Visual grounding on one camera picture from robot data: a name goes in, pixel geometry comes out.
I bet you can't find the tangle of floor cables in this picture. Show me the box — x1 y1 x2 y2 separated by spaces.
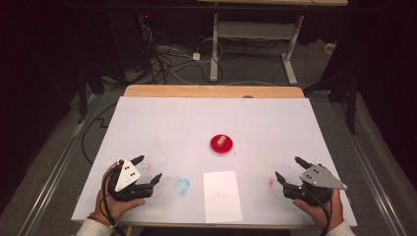
139 23 225 87

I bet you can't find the white-framed desk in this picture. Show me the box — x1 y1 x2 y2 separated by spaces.
196 0 349 87

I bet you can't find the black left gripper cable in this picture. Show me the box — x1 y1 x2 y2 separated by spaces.
100 168 128 236

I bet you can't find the black stand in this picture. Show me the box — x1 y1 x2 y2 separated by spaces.
76 63 106 125
303 67 360 136

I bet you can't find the white paper sheet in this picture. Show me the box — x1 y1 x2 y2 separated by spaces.
203 170 244 224

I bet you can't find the wooden table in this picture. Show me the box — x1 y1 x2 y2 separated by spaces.
117 84 321 230

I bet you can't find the person's right hand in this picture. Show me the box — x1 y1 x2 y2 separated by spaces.
292 166 345 232

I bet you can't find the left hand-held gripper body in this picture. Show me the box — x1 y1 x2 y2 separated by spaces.
107 158 155 202

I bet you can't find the white board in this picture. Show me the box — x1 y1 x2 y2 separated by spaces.
71 95 358 228

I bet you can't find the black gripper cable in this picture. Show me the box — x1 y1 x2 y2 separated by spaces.
308 190 332 236
100 168 128 236

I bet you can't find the black floor cable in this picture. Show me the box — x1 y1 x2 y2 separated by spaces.
81 102 118 165

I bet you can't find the metal floor rail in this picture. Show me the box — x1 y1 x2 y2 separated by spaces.
15 93 101 236
331 100 409 236

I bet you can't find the red bracelet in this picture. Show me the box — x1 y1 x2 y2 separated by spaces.
87 212 118 229

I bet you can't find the round red ink pad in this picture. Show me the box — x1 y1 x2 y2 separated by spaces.
209 134 234 155

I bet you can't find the person's left hand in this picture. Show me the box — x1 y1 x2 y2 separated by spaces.
93 162 147 224

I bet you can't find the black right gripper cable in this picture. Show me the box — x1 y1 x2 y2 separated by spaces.
308 190 332 236

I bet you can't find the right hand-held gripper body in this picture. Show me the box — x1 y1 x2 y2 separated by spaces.
283 163 348 207

